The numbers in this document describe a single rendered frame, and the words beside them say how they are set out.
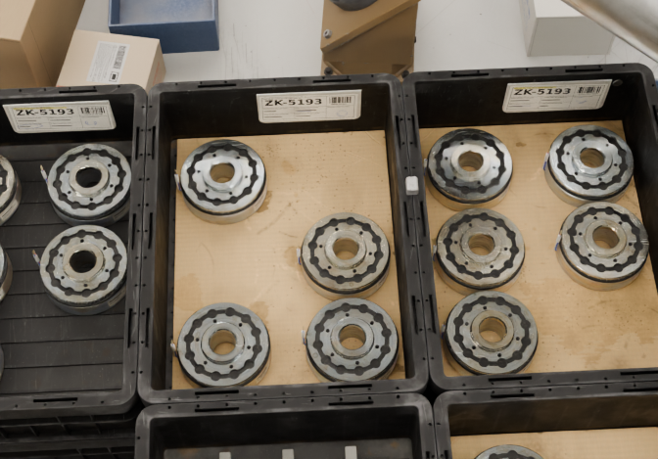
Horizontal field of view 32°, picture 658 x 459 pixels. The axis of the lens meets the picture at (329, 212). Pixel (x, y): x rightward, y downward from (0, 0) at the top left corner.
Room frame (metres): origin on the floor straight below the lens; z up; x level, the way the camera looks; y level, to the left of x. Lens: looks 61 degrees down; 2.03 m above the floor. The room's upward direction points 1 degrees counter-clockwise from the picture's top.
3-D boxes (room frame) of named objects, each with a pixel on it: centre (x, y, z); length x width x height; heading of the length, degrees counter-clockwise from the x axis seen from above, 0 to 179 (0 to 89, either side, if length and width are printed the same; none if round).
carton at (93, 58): (0.91, 0.30, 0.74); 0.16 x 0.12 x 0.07; 171
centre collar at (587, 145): (0.72, -0.32, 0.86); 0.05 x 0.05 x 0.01
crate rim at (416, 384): (0.60, 0.06, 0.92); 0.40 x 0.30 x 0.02; 2
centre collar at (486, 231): (0.60, -0.18, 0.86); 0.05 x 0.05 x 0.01
